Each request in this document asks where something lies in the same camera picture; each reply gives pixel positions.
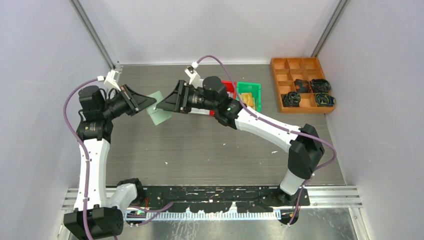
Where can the orange wooden compartment tray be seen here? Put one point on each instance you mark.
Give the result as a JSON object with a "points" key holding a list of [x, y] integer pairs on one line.
{"points": [[285, 70]]}

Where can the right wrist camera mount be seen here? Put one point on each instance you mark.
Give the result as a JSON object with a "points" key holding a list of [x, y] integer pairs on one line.
{"points": [[194, 77]]}

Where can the red plastic bin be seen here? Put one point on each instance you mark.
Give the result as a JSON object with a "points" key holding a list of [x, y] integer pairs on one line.
{"points": [[231, 89]]}

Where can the rolled dark sock upper right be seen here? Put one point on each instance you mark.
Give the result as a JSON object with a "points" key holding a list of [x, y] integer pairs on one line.
{"points": [[320, 85]]}

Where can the rolled dark sock lower right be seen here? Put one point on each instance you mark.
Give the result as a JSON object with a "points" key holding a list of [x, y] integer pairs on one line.
{"points": [[324, 99]]}

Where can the rolled dark sock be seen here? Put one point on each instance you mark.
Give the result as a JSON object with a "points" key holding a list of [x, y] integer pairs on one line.
{"points": [[302, 86], [324, 99], [291, 99], [320, 85]]}

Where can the rolled dark sock upper left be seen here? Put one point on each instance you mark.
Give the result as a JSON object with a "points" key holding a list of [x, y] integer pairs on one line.
{"points": [[302, 86]]}

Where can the green plastic bin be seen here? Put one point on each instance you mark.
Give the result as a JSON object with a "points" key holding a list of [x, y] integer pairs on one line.
{"points": [[255, 89]]}

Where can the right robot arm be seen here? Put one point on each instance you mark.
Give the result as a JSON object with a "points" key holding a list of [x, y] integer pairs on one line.
{"points": [[300, 143]]}

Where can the gold cards in green bin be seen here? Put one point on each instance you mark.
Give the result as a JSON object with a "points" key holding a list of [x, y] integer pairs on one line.
{"points": [[248, 99]]}

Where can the white plastic bin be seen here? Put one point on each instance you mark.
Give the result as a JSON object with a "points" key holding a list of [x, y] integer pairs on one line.
{"points": [[198, 111]]}

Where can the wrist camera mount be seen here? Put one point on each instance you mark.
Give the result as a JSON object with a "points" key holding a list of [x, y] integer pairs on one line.
{"points": [[194, 77], [110, 81]]}

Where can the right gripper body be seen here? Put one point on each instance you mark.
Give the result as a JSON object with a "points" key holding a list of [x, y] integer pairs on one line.
{"points": [[192, 99]]}

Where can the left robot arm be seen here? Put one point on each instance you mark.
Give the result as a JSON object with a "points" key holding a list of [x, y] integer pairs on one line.
{"points": [[94, 215]]}

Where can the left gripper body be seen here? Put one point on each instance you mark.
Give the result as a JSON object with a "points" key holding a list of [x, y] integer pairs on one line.
{"points": [[119, 105]]}

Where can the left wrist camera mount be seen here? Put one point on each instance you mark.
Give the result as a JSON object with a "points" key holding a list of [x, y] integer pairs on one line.
{"points": [[110, 81]]}

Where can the rolled dark sock lower left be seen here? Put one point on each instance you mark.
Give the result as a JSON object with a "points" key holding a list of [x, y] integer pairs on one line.
{"points": [[291, 99]]}

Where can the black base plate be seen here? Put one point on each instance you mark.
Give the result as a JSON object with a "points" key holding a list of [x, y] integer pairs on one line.
{"points": [[219, 199]]}

